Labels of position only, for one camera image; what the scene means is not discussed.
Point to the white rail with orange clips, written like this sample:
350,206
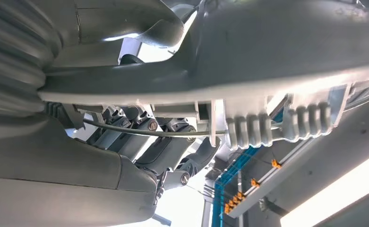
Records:
265,185

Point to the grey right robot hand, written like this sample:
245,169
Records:
62,181

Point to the long ceiling light panel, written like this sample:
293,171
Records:
344,194

